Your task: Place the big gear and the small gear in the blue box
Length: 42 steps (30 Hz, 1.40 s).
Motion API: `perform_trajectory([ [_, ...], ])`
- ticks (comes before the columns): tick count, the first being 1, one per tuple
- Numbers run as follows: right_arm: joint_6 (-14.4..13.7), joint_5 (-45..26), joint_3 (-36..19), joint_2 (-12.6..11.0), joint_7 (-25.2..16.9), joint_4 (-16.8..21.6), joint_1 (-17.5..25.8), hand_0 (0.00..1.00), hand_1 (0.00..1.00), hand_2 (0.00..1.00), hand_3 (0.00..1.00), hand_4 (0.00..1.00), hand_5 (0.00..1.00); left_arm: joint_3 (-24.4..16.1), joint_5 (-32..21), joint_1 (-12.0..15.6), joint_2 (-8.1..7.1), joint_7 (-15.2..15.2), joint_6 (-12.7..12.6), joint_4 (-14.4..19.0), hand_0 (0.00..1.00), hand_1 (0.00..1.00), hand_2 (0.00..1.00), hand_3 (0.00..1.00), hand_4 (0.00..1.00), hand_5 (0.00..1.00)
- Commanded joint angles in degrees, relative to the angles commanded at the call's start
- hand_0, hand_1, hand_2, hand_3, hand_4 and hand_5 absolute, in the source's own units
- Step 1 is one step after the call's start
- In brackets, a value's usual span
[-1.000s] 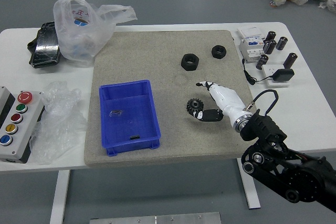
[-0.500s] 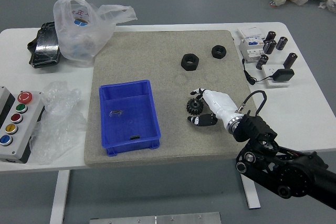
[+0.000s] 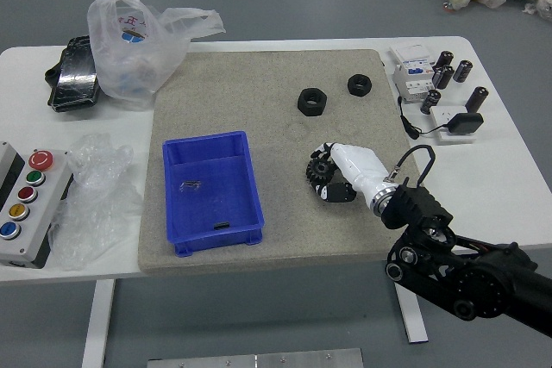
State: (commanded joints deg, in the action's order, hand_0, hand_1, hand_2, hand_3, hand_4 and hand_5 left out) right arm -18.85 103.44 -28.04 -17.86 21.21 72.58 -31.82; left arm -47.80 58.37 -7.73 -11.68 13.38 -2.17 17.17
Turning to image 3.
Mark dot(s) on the blue plastic box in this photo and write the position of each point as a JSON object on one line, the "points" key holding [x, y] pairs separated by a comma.
{"points": [[215, 195]]}

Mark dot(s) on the small black hex nut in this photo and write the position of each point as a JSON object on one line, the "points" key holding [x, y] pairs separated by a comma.
{"points": [[360, 85]]}

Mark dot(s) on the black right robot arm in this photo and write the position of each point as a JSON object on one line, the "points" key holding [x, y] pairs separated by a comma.
{"points": [[431, 230]]}

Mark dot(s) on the white table leg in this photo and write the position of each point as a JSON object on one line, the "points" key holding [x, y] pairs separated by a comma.
{"points": [[414, 325], [97, 325]]}

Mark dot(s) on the grey-brown mat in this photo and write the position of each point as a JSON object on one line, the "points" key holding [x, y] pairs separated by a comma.
{"points": [[280, 234]]}

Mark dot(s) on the white circuit breaker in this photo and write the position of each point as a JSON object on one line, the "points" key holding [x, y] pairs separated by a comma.
{"points": [[412, 70]]}

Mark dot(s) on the red push button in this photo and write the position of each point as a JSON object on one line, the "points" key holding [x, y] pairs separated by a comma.
{"points": [[26, 194]]}

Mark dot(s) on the big black gear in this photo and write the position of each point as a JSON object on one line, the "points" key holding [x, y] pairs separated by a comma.
{"points": [[318, 172]]}

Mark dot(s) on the black plastic tray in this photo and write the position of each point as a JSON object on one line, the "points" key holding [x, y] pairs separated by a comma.
{"points": [[71, 83]]}

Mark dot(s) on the white printed plastic bag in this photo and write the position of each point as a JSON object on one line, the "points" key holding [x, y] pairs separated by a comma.
{"points": [[129, 62]]}

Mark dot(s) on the small clear plastic piece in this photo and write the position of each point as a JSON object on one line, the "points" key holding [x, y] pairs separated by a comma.
{"points": [[192, 185]]}

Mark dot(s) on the big black hex nut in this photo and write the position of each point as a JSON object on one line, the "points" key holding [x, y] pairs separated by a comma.
{"points": [[311, 102]]}

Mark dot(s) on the yellow push button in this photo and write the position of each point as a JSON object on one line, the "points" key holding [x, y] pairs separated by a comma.
{"points": [[18, 211]]}

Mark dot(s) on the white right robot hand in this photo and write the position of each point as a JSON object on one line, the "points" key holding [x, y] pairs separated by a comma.
{"points": [[358, 167]]}

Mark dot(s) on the silver metal plate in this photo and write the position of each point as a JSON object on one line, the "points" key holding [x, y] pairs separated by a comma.
{"points": [[254, 359]]}

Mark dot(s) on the grey button control box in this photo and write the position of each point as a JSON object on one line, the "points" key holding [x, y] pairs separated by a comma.
{"points": [[30, 247]]}

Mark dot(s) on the black cylindrical capacitor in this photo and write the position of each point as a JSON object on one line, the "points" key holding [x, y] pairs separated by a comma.
{"points": [[444, 60], [476, 99], [462, 71], [430, 101], [443, 77]]}

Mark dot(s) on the green push button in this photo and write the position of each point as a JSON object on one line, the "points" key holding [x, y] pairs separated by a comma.
{"points": [[34, 177]]}

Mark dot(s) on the clear crumpled plastic wrap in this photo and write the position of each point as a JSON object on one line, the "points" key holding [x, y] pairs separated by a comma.
{"points": [[95, 204]]}

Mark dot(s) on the blue push button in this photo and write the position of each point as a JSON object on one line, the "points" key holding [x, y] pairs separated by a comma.
{"points": [[9, 230]]}

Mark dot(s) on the red emergency stop button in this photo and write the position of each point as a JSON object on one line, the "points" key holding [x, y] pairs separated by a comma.
{"points": [[41, 160]]}

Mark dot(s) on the white power socket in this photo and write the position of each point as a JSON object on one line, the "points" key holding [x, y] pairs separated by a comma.
{"points": [[442, 118]]}

